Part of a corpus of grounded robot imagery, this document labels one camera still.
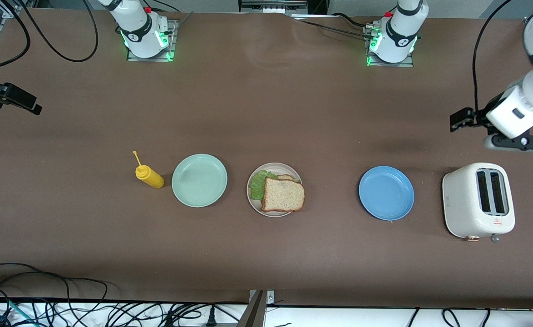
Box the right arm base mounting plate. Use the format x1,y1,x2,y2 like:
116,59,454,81
127,18,179,62

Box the small metal bracket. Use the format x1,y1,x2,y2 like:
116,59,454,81
248,290,276,305

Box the black metal frame piece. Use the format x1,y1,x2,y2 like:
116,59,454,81
239,0,309,14

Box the yellow mustard squeeze bottle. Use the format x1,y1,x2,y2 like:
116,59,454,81
133,150,165,189

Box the beige plate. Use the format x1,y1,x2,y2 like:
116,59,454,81
247,162,303,218

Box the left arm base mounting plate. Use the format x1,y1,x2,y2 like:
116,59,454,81
365,25,415,68

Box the green lettuce leaf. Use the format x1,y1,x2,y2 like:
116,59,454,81
249,170,278,201

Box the black cable loop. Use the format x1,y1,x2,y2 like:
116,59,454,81
0,263,109,318

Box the white toaster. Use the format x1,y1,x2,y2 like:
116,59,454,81
442,163,516,243

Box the mint green plate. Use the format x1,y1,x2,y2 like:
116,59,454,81
172,154,228,208

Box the thin black table cable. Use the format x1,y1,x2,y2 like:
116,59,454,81
289,13,372,40

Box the dark crust bread slice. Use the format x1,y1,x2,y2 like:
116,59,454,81
262,177,306,213

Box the blue plate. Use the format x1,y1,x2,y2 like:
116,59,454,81
359,166,415,222

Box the aluminium profile post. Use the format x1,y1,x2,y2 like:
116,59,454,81
237,290,267,327

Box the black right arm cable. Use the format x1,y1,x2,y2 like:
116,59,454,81
0,0,99,78

